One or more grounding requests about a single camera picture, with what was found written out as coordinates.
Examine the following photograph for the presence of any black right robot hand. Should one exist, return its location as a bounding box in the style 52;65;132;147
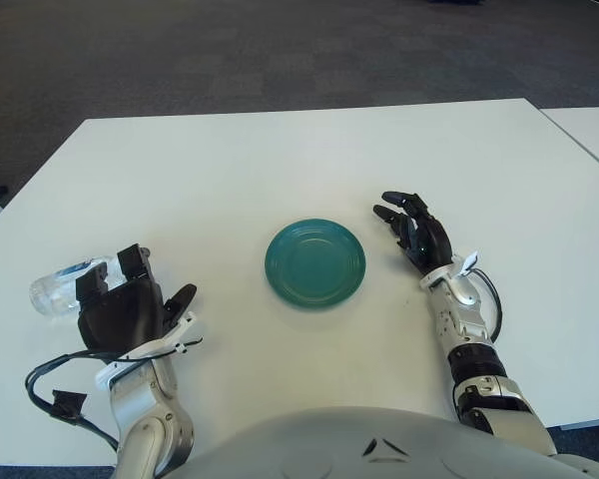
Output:
372;190;455;275

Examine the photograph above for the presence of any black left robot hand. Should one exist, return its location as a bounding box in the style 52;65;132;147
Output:
74;243;199;363

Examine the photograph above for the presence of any clear bottle with blue cap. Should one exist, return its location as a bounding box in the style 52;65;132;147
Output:
28;254;124;318

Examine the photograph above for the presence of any green round plate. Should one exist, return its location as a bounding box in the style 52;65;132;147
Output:
264;218;368;311

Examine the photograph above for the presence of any grey robot torso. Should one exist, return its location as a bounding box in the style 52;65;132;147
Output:
114;406;599;479

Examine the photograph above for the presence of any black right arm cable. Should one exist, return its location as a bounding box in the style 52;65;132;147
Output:
471;268;503;343

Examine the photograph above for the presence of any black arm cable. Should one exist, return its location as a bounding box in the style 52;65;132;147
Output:
471;268;503;343
24;348;126;450

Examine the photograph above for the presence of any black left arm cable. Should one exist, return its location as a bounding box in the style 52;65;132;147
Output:
24;348;126;450

